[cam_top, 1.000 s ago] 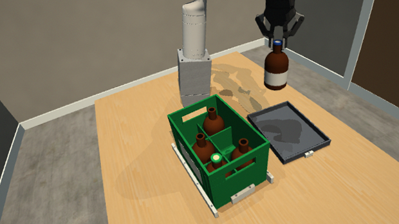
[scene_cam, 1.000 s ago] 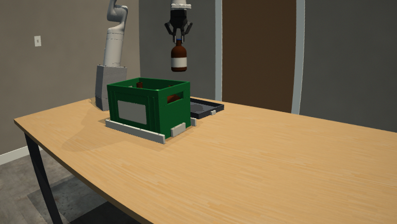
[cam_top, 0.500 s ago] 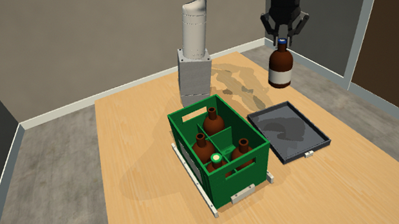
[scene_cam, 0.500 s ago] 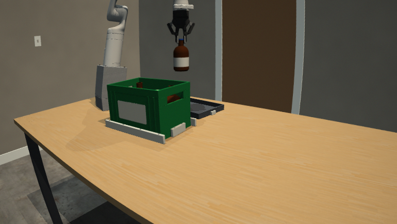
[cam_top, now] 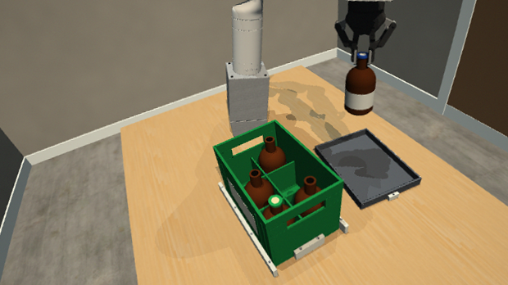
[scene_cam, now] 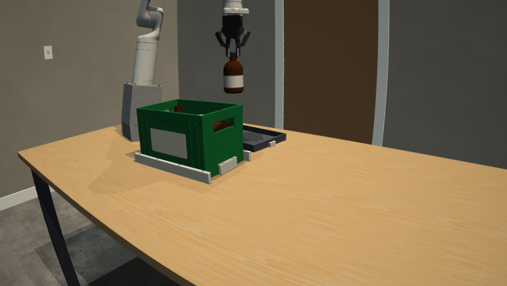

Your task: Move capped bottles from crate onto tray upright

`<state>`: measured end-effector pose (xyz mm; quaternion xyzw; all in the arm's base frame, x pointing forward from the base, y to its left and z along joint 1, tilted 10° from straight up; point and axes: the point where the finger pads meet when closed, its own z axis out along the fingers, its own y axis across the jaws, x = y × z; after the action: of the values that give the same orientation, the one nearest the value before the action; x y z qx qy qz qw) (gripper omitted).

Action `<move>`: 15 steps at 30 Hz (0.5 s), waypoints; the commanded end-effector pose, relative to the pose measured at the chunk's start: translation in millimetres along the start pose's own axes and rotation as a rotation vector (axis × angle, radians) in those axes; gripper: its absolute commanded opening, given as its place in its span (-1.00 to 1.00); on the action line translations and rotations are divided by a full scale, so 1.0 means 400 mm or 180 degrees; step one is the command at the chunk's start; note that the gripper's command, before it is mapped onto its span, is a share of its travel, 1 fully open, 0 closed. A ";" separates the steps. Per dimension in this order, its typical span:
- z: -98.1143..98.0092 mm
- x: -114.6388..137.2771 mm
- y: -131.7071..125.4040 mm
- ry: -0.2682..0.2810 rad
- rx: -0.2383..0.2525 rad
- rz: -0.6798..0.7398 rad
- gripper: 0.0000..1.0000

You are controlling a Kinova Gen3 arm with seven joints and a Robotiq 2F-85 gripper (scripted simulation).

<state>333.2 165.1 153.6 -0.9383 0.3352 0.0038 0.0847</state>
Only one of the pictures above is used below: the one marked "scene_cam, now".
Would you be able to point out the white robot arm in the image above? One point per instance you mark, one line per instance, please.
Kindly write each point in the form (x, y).
(147, 45)

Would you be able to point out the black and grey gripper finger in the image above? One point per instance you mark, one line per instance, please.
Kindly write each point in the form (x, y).
(227, 44)
(237, 40)

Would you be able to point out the brown glass bottle with blue cap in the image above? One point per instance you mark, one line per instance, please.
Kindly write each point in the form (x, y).
(233, 76)

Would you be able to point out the green plastic crate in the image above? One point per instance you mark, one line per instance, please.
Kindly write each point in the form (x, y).
(188, 138)

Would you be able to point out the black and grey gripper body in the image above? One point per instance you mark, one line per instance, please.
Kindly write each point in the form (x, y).
(232, 22)

